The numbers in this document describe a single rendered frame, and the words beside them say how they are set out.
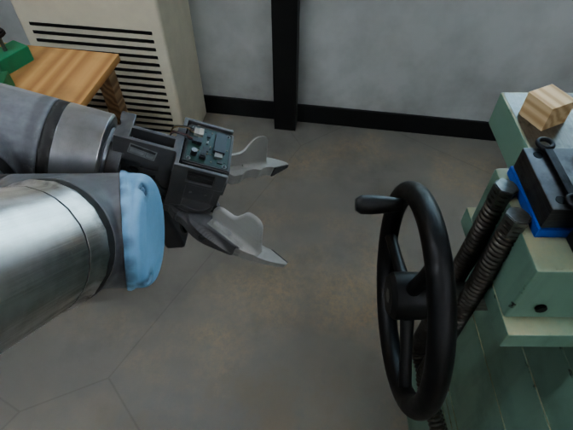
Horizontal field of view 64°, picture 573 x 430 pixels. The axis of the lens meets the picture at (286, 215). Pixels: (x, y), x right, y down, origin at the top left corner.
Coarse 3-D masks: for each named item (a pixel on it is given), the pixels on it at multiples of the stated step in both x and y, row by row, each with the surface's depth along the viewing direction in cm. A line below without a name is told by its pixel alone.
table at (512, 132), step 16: (512, 96) 70; (496, 112) 72; (512, 112) 68; (496, 128) 72; (512, 128) 67; (528, 128) 65; (560, 128) 65; (512, 144) 67; (528, 144) 63; (544, 144) 63; (560, 144) 63; (512, 160) 67; (464, 224) 61; (480, 256) 55; (496, 304) 51; (496, 320) 51; (512, 320) 49; (528, 320) 49; (544, 320) 49; (560, 320) 49; (496, 336) 51; (512, 336) 49; (528, 336) 48; (544, 336) 48; (560, 336) 48
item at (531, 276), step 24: (504, 168) 52; (528, 240) 45; (552, 240) 45; (504, 264) 49; (528, 264) 44; (552, 264) 43; (504, 288) 49; (528, 288) 45; (552, 288) 45; (504, 312) 49; (528, 312) 49; (552, 312) 49
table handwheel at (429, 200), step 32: (416, 192) 52; (384, 224) 67; (384, 256) 69; (448, 256) 45; (384, 288) 61; (416, 288) 53; (448, 288) 44; (384, 320) 69; (448, 320) 44; (384, 352) 66; (448, 352) 44; (448, 384) 46; (416, 416) 51
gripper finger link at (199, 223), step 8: (176, 216) 48; (184, 216) 48; (192, 216) 48; (200, 216) 48; (208, 216) 49; (184, 224) 48; (192, 224) 47; (200, 224) 48; (208, 224) 48; (192, 232) 48; (200, 232) 47; (208, 232) 48; (216, 232) 48; (200, 240) 48; (208, 240) 47; (216, 240) 48; (224, 240) 47; (216, 248) 48; (224, 248) 48; (232, 248) 48
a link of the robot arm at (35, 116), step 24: (0, 96) 41; (24, 96) 42; (48, 96) 44; (0, 120) 41; (24, 120) 41; (48, 120) 42; (0, 144) 40; (24, 144) 41; (48, 144) 42; (24, 168) 42
